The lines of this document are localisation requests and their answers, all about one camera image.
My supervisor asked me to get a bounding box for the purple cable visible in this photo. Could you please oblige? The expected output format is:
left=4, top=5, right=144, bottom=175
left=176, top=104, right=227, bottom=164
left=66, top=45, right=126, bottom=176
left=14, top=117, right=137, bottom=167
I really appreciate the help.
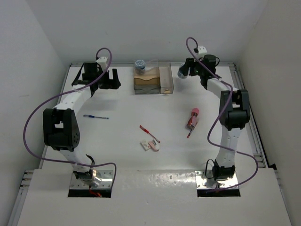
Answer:
left=24, top=48, right=117, bottom=184
left=186, top=37, right=259, bottom=191

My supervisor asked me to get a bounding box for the metal base plate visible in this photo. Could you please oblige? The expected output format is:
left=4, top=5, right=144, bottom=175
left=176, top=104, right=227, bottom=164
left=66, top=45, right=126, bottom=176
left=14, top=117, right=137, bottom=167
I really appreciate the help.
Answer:
left=195, top=170, right=239, bottom=190
left=70, top=169, right=113, bottom=190

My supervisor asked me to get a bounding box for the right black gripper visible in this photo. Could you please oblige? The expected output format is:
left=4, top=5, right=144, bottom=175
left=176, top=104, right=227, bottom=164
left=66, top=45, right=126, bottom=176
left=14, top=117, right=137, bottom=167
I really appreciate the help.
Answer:
left=181, top=56, right=205, bottom=77

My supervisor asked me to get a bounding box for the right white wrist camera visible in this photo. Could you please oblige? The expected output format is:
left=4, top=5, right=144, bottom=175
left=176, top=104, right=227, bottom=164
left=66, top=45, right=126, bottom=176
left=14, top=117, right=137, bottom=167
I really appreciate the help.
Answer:
left=194, top=46, right=207, bottom=59

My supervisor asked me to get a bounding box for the blue tape roll stack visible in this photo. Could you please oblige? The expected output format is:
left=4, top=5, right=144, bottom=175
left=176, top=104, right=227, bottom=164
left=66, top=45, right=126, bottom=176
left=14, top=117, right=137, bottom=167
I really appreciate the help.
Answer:
left=135, top=59, right=146, bottom=74

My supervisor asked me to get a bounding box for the blue ballpoint pen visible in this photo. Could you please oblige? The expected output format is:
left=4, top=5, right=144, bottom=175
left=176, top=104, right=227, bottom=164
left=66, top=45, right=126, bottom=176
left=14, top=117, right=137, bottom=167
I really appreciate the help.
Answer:
left=83, top=114, right=109, bottom=120

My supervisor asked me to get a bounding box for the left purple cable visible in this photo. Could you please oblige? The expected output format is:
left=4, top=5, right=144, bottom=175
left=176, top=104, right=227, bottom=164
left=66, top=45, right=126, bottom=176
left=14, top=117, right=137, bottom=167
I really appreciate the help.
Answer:
left=24, top=48, right=117, bottom=184

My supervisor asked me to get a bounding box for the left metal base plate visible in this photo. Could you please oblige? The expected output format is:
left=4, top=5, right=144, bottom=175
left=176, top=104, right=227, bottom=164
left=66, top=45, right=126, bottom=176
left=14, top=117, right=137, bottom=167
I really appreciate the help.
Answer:
left=70, top=169, right=113, bottom=190

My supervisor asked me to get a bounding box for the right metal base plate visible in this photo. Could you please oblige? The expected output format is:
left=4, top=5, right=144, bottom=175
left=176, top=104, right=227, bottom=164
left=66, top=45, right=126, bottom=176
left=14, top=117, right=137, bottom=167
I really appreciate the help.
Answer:
left=195, top=170, right=239, bottom=190

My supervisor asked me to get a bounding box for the pink cap glue stick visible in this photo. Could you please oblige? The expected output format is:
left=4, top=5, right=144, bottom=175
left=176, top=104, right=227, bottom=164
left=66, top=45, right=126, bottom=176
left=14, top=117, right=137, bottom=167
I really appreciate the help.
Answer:
left=186, top=108, right=199, bottom=129

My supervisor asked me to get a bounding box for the red gel pen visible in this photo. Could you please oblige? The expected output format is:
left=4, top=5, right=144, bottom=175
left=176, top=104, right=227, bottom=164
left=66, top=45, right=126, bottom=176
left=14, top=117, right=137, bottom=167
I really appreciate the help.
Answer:
left=139, top=125, right=160, bottom=143

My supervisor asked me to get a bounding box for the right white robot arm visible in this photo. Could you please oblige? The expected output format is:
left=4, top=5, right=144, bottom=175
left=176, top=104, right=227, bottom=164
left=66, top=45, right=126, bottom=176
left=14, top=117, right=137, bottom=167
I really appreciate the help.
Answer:
left=178, top=54, right=250, bottom=180

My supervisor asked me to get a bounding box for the transparent tiered desk organizer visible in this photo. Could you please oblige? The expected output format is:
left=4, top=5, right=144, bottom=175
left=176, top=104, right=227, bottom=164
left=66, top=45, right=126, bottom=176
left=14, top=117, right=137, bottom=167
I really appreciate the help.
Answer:
left=133, top=59, right=160, bottom=95

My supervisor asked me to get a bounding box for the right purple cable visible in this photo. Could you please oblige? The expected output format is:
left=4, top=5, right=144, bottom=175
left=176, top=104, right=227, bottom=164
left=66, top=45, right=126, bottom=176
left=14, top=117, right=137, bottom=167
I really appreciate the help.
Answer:
left=186, top=37, right=259, bottom=191

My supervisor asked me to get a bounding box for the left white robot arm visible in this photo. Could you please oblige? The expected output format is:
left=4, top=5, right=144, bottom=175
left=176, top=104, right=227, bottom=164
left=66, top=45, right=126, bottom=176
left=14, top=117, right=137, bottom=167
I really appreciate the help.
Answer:
left=43, top=63, right=121, bottom=187

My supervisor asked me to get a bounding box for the white eraser block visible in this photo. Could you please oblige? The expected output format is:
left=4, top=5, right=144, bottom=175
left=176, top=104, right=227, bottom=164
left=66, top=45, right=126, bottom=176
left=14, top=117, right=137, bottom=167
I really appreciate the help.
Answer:
left=140, top=140, right=151, bottom=151

